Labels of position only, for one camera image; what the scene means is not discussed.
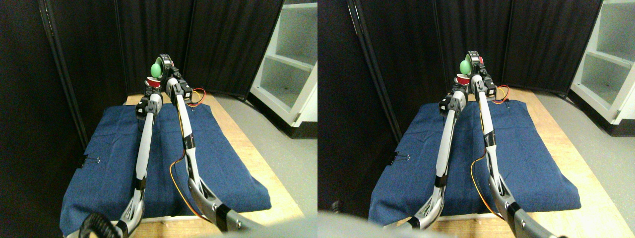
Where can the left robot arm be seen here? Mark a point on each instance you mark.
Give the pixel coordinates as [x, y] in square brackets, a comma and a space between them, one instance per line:
[145, 148]
[448, 144]

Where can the white shelf unit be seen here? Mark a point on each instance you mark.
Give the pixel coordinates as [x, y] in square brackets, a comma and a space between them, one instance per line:
[600, 79]
[285, 74]

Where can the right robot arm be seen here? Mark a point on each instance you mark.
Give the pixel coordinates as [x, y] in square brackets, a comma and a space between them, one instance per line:
[487, 119]
[183, 119]

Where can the green ball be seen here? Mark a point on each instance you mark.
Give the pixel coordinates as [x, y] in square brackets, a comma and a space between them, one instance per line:
[465, 67]
[157, 70]

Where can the dark blue cloth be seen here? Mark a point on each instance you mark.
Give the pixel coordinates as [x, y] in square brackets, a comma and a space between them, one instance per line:
[402, 183]
[99, 183]

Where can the black curtain stand pole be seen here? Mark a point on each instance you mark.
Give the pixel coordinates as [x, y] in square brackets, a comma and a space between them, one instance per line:
[375, 74]
[64, 74]

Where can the red cup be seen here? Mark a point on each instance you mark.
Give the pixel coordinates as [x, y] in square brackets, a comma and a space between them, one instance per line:
[165, 63]
[153, 82]
[463, 79]
[480, 60]

